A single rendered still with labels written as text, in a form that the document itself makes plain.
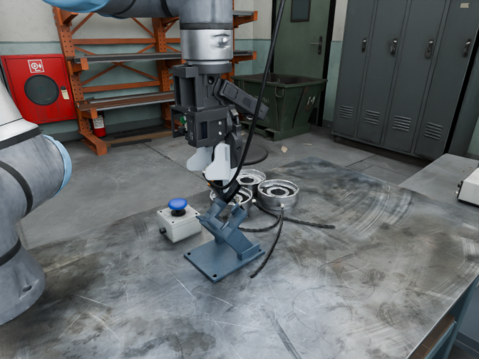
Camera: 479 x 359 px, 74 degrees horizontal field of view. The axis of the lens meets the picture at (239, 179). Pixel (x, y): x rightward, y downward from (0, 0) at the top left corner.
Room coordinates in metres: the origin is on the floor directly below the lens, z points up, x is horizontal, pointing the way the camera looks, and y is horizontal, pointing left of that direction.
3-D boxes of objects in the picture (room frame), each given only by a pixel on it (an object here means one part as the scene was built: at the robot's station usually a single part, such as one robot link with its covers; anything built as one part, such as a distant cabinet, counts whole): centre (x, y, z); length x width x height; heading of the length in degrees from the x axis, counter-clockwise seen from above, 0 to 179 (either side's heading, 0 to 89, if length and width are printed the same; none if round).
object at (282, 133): (4.19, -0.47, 0.35); 1.04 x 0.74 x 0.70; 38
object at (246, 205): (0.70, 0.02, 0.82); 0.10 x 0.10 x 0.04
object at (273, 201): (0.74, -0.10, 0.82); 0.10 x 0.10 x 0.04
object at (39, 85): (3.70, 2.05, 0.50); 0.91 x 0.24 x 1.00; 128
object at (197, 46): (0.50, 0.04, 1.18); 0.08 x 0.08 x 0.05
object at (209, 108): (0.50, 0.05, 1.10); 0.09 x 0.08 x 0.12; 131
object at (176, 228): (0.60, 0.14, 0.82); 0.08 x 0.07 x 0.05; 128
